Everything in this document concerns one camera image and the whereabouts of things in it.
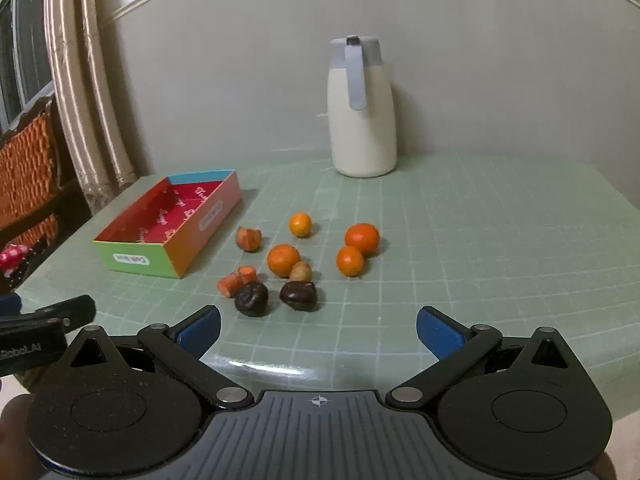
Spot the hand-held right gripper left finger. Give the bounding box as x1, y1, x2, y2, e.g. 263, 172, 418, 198
62, 305, 256, 409

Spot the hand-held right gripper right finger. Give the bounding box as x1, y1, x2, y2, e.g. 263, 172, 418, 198
386, 306, 581, 408

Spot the orange wicker chair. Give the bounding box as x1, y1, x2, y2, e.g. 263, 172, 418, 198
0, 95, 76, 293

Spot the red spotted object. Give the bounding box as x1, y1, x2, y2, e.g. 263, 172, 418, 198
0, 244, 29, 274

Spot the small kumquat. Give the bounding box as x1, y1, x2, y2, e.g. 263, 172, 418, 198
336, 246, 365, 278
289, 213, 313, 239

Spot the large tangerine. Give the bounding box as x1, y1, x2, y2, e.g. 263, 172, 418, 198
267, 243, 301, 278
345, 223, 381, 257

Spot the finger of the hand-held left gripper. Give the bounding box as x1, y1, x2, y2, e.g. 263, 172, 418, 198
0, 294, 97, 334

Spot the dark brown chestnut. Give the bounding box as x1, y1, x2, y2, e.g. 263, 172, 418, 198
279, 280, 319, 312
234, 281, 269, 317

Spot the beige curtain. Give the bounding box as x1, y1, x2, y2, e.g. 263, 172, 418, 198
44, 0, 139, 217

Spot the colourful cardboard box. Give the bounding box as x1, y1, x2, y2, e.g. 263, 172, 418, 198
92, 169, 244, 279

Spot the cream thermos jug grey lid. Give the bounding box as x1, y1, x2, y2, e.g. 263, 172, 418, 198
327, 35, 398, 178

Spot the window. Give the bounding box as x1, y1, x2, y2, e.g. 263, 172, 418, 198
0, 0, 55, 133

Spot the green grid table cover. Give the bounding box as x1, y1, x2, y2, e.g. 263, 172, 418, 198
12, 152, 640, 426

